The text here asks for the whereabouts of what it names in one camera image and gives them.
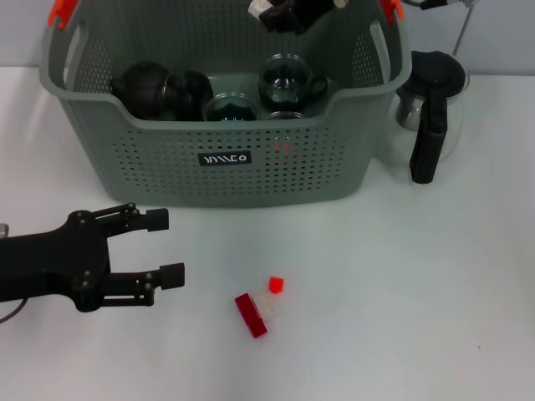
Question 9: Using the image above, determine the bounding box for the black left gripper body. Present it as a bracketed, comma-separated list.
[0, 211, 113, 314]

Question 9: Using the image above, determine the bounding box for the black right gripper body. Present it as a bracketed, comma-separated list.
[288, 0, 340, 27]

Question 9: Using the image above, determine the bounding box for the glass teacup with black holder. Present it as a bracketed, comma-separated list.
[165, 67, 217, 123]
[257, 53, 329, 114]
[203, 94, 261, 123]
[265, 109, 307, 122]

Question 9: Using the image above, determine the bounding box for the dark red toy brick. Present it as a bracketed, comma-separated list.
[233, 292, 268, 339]

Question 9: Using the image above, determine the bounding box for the orange wedge toy brick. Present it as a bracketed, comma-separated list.
[273, 140, 300, 162]

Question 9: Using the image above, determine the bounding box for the grey perforated storage basket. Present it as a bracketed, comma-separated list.
[38, 0, 413, 210]

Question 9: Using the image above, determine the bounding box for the black clay teapot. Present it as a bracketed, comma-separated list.
[110, 61, 171, 122]

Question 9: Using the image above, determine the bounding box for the left arm cable with plug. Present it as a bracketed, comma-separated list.
[0, 222, 27, 323]

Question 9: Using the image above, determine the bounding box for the arm cable with plug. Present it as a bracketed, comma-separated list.
[333, 0, 474, 13]
[0, 222, 27, 323]

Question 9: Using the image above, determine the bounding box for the right arm cable with plug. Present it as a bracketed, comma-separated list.
[333, 0, 474, 13]

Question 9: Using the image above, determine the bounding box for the glass pitcher with black handle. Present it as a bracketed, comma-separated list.
[395, 48, 470, 185]

